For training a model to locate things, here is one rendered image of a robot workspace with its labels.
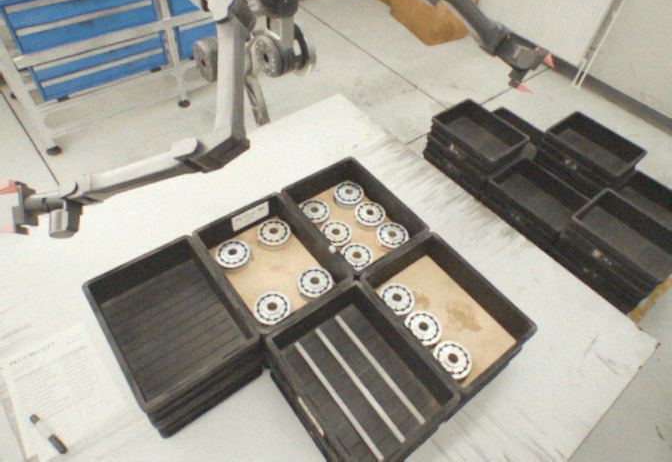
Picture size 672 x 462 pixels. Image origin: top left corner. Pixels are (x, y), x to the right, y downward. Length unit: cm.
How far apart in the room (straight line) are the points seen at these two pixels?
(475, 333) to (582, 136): 166
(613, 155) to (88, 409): 249
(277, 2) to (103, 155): 189
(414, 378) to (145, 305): 75
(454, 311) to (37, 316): 122
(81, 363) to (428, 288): 100
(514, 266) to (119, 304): 126
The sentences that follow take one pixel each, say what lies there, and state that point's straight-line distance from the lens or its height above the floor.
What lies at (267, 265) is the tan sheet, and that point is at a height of 83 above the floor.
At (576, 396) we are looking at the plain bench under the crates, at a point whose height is 70.
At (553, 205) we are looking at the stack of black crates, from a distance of 254.
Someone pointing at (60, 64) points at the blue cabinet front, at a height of 51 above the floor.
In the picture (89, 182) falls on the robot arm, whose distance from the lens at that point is 134.
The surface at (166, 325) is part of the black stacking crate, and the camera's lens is 140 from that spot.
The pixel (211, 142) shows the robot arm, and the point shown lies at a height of 132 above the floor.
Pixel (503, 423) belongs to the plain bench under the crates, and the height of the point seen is 70.
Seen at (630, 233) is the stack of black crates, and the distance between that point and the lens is 244.
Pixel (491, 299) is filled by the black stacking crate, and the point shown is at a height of 89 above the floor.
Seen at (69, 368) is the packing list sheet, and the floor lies 70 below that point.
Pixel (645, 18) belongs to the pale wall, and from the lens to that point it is 402.
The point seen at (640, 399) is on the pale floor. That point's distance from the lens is 261.
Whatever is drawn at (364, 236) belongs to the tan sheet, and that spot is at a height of 83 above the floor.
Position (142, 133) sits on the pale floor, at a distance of 328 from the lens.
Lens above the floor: 203
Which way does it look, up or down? 48 degrees down
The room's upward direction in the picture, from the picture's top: 7 degrees clockwise
